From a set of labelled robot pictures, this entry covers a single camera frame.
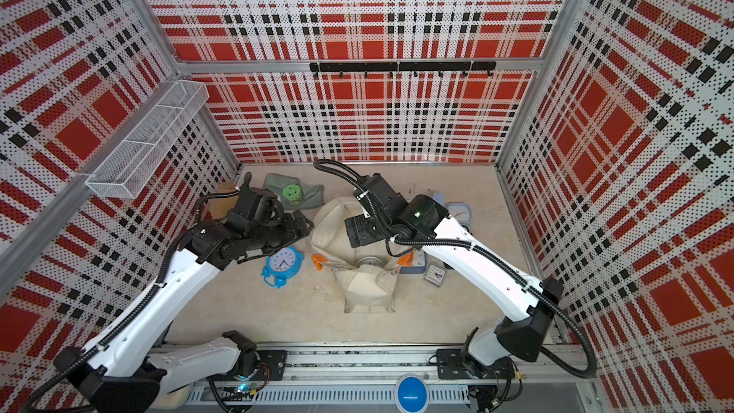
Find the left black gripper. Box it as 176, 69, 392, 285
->
247, 210, 315, 256

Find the cream canvas tote bag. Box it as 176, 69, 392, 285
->
308, 197, 401, 314

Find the blue twin bell clock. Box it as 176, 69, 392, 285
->
261, 247, 304, 289

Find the blue square alarm clock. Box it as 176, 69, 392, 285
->
398, 250, 427, 275

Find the small clear travel clock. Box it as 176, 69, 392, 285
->
424, 264, 447, 287

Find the white blue oval clock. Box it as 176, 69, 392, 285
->
447, 202, 473, 229

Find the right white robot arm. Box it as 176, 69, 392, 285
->
313, 159, 598, 379

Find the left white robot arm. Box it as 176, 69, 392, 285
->
22, 173, 313, 412

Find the grey round clock in bag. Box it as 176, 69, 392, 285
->
357, 255, 385, 269

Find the brown plush dog toy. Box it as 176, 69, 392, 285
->
208, 182, 237, 219

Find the green lidded small jar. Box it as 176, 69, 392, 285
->
282, 184, 303, 206

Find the green knitted cloth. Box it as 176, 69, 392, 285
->
264, 173, 324, 211

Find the white wire mesh basket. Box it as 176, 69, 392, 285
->
86, 80, 209, 200

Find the black hook rail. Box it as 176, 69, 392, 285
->
309, 60, 498, 76

